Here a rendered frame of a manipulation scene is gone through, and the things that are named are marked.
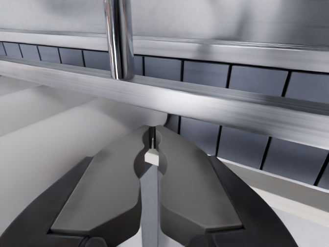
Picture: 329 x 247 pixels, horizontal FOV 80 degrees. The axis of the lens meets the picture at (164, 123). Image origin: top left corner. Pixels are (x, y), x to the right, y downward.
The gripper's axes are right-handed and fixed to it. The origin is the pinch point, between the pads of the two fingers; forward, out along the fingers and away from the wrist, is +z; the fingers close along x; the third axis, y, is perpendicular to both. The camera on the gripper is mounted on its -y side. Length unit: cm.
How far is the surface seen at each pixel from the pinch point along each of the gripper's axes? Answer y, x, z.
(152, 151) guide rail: 3.7, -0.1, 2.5
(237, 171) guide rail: 3.7, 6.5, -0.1
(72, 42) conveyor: -4.3, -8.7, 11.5
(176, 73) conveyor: -2.5, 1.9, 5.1
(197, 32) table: -5.5, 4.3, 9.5
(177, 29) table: -5.8, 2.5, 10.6
